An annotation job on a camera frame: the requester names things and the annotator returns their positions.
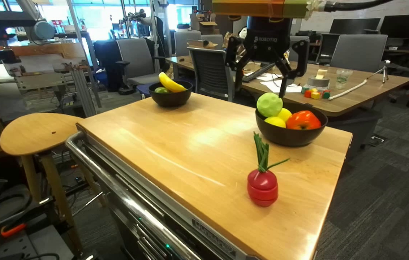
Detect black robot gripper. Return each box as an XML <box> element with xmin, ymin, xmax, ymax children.
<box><xmin>225</xmin><ymin>16</ymin><xmax>309</xmax><ymax>99</ymax></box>

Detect round wooden stool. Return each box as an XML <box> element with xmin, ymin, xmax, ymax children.
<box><xmin>0</xmin><ymin>113</ymin><xmax>82</xmax><ymax>253</ymax></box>

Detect red orange toy apple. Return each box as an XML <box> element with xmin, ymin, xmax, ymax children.
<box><xmin>286</xmin><ymin>110</ymin><xmax>322</xmax><ymax>130</ymax></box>

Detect grey office chair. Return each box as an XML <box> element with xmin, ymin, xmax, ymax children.
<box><xmin>189</xmin><ymin>48</ymin><xmax>235</xmax><ymax>101</ymax></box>

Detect yellow ball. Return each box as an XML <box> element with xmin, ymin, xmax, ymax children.
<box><xmin>264</xmin><ymin>116</ymin><xmax>286</xmax><ymax>129</ymax></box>
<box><xmin>277</xmin><ymin>109</ymin><xmax>291</xmax><ymax>122</ymax></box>

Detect light green dimpled ball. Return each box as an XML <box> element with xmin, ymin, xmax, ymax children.
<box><xmin>255</xmin><ymin>93</ymin><xmax>283</xmax><ymax>117</ymax></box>

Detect yellow toy banana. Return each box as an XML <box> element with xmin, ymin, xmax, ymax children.
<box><xmin>158</xmin><ymin>73</ymin><xmax>184</xmax><ymax>93</ymax></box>

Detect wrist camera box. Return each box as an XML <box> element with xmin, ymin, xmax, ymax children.
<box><xmin>212</xmin><ymin>0</ymin><xmax>326</xmax><ymax>19</ymax></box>

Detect green toy avocado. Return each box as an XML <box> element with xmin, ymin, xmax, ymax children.
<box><xmin>154</xmin><ymin>87</ymin><xmax>169</xmax><ymax>94</ymax></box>

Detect white paper sheet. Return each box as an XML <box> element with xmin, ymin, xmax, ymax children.
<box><xmin>262</xmin><ymin>80</ymin><xmax>301</xmax><ymax>94</ymax></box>

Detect wooden desk left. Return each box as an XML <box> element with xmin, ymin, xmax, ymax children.
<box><xmin>166</xmin><ymin>55</ymin><xmax>409</xmax><ymax>117</ymax></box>

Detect red toy radish green leaves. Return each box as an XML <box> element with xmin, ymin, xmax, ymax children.
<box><xmin>247</xmin><ymin>133</ymin><xmax>284</xmax><ymax>207</ymax></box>

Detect black bowl near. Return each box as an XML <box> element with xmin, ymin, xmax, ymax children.
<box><xmin>148</xmin><ymin>81</ymin><xmax>193</xmax><ymax>107</ymax></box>

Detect black bowl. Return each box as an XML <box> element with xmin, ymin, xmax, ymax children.
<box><xmin>148</xmin><ymin>81</ymin><xmax>193</xmax><ymax>107</ymax></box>
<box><xmin>255</xmin><ymin>104</ymin><xmax>327</xmax><ymax>148</ymax></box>

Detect colourful toy blocks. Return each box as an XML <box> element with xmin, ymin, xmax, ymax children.
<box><xmin>303</xmin><ymin>88</ymin><xmax>330</xmax><ymax>100</ymax></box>

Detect metal cart handle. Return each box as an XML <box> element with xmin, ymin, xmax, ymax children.
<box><xmin>66</xmin><ymin>133</ymin><xmax>200</xmax><ymax>260</ymax></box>

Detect black bowl far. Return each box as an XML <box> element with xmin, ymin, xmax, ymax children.
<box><xmin>255</xmin><ymin>104</ymin><xmax>327</xmax><ymax>148</ymax></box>

